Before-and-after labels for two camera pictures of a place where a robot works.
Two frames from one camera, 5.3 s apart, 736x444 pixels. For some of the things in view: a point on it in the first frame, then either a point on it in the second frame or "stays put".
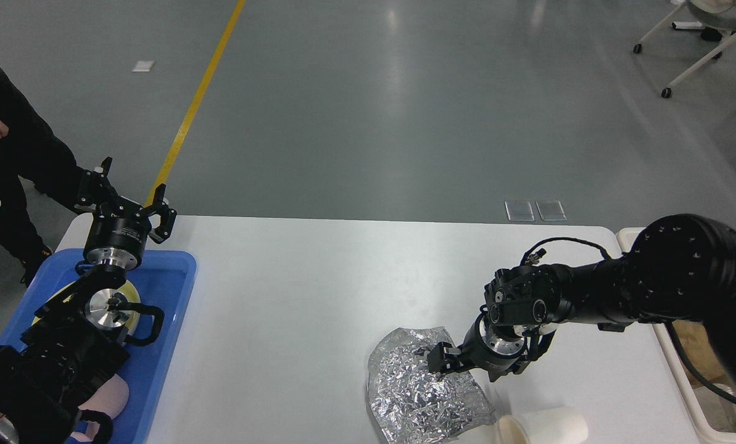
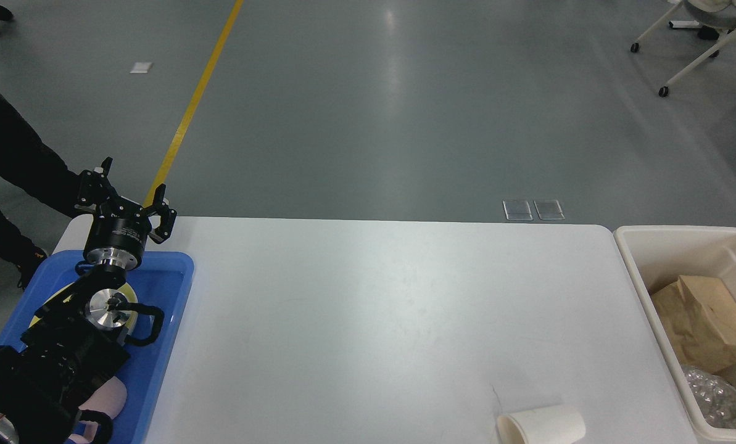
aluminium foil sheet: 410,404 → 720,403
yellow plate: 126,288 stays put
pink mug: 110,399 stays put
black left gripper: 118,234 stays put
